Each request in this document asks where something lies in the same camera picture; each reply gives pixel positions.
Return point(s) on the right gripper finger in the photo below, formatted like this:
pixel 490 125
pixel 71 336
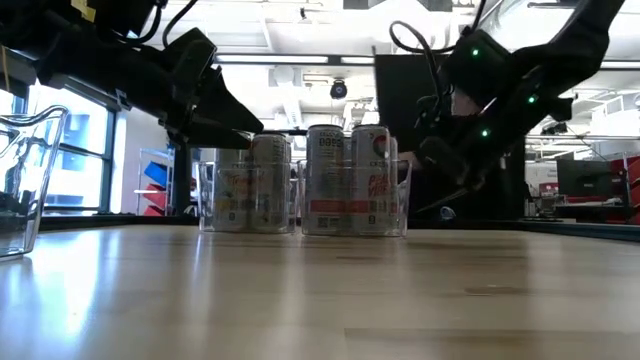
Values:
pixel 445 155
pixel 445 200

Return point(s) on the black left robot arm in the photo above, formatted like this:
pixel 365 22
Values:
pixel 75 50

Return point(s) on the black dome camera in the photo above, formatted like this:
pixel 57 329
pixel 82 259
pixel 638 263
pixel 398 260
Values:
pixel 338 90

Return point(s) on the black monitor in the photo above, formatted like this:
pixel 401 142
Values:
pixel 590 180

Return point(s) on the red tool chest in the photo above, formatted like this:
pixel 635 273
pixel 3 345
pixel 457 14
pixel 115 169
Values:
pixel 634 185

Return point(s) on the black overhead frame beam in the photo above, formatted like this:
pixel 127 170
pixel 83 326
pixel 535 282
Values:
pixel 334 60

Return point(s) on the black track spotlight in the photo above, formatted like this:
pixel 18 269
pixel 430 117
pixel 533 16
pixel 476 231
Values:
pixel 555 129

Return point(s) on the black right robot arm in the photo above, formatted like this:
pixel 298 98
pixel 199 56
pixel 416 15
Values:
pixel 575 45

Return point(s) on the clear plastic bin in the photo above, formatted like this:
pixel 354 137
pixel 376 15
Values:
pixel 207 200
pixel 402 200
pixel 15 165

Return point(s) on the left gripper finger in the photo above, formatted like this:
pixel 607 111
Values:
pixel 225 110
pixel 215 140

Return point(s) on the Celsius tropical vibe can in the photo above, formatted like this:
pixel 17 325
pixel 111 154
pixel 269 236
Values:
pixel 270 190
pixel 232 195

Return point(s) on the black aluminium table frame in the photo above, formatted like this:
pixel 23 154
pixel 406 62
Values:
pixel 590 231

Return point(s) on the shelf with coloured bins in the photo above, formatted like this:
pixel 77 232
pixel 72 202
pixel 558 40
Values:
pixel 157 172

